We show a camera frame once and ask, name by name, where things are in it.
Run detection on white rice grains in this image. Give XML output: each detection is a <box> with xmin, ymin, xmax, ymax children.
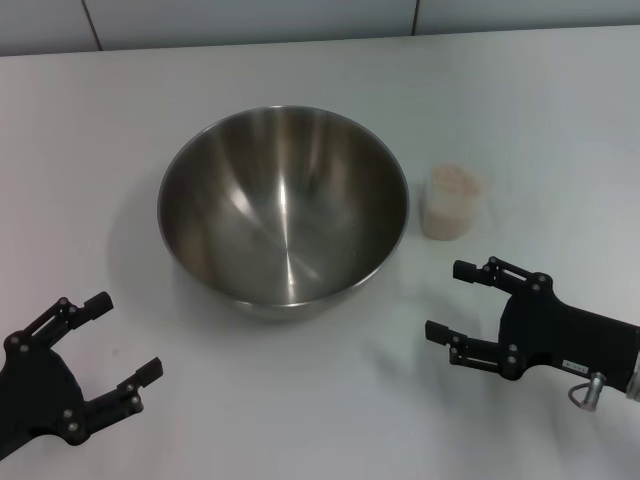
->
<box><xmin>422</xmin><ymin>163</ymin><xmax>482</xmax><ymax>239</ymax></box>

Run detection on clear plastic measuring cup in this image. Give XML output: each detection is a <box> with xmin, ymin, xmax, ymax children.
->
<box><xmin>418</xmin><ymin>162</ymin><xmax>485</xmax><ymax>241</ymax></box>

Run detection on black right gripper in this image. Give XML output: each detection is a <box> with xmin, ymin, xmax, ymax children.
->
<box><xmin>424</xmin><ymin>256</ymin><xmax>640</xmax><ymax>392</ymax></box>

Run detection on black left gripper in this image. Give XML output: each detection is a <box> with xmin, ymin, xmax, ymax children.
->
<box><xmin>0</xmin><ymin>291</ymin><xmax>165</xmax><ymax>454</ymax></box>

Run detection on silver plug with cable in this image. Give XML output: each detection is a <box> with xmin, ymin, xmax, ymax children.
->
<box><xmin>567</xmin><ymin>372</ymin><xmax>606</xmax><ymax>412</ymax></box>

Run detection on stainless steel mixing bowl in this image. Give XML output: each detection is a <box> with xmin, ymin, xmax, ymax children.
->
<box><xmin>157</xmin><ymin>104</ymin><xmax>410</xmax><ymax>322</ymax></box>

